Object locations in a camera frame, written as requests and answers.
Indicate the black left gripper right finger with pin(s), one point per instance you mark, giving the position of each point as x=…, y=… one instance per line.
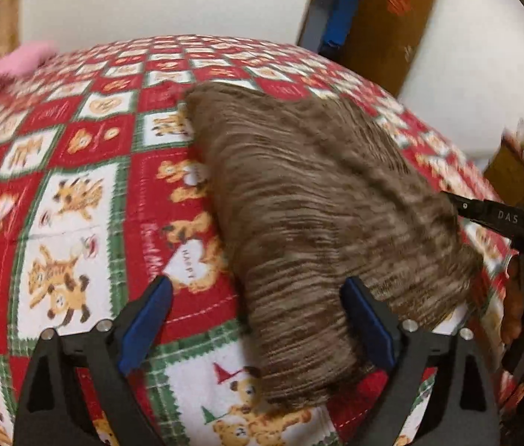
x=462, y=409

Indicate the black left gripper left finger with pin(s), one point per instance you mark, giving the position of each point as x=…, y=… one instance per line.
x=51, y=407

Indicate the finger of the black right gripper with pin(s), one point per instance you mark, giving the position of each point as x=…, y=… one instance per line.
x=507, y=221

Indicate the brown knitted sweater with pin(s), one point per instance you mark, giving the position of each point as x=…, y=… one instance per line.
x=307, y=194

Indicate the brown wooden side cabinet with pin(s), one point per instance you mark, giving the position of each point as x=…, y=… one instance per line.
x=505, y=171

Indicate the brown wooden door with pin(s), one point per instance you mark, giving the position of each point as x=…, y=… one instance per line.
x=377, y=39

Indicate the red teddy bear patchwork blanket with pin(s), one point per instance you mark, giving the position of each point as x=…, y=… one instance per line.
x=100, y=191

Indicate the pink folded blanket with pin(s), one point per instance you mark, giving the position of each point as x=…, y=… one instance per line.
x=25, y=60

